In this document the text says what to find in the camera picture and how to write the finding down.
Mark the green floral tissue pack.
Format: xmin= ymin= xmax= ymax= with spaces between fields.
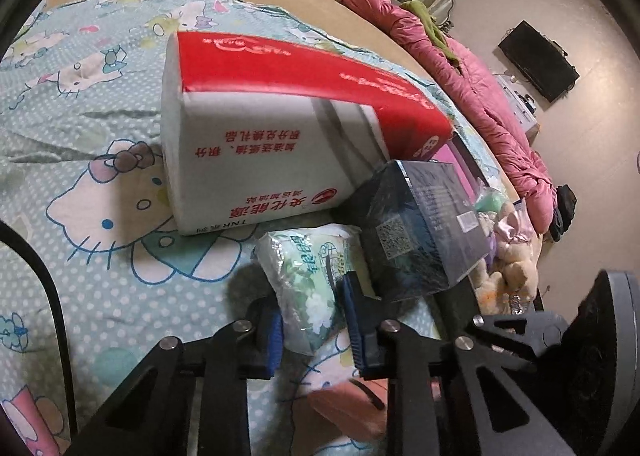
xmin=254 ymin=223 xmax=375 ymax=355

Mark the pink towel packet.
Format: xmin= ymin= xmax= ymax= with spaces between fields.
xmin=308 ymin=377 xmax=388 ymax=442

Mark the pink cream plush doll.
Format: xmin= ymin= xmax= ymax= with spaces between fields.
xmin=470 ymin=201 xmax=541 ymax=315

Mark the green round soft item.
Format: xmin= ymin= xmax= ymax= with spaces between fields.
xmin=474 ymin=187 xmax=514 ymax=217

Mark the dark blue small box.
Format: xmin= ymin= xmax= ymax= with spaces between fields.
xmin=335 ymin=161 xmax=489 ymax=301

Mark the pink Chinese workbook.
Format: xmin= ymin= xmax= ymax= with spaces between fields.
xmin=432 ymin=143 xmax=473 ymax=177

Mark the purple shallow tray box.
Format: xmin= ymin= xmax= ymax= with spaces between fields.
xmin=446 ymin=132 xmax=488 ymax=195

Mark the red white tissue box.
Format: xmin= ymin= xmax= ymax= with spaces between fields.
xmin=160 ymin=32 xmax=452 ymax=235

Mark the black bag by bed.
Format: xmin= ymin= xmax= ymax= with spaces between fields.
xmin=549 ymin=184 xmax=577 ymax=242

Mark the pink quilted duvet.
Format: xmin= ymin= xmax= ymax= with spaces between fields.
xmin=340 ymin=0 xmax=556 ymax=234

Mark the Hello Kitty teal cloth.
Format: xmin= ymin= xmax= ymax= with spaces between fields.
xmin=1 ymin=0 xmax=512 ymax=455

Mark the white drawer cabinet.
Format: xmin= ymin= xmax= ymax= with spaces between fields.
xmin=494 ymin=74 xmax=540 ymax=143

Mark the green garment on duvet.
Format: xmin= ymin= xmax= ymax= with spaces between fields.
xmin=400 ymin=0 xmax=459 ymax=68

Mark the cluttered side desk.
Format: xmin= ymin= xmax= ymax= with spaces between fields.
xmin=392 ymin=0 xmax=454 ymax=33

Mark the black cable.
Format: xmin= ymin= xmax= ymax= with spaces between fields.
xmin=0 ymin=219 xmax=79 ymax=442

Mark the black wall television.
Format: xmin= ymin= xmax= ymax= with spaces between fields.
xmin=498 ymin=21 xmax=579 ymax=103

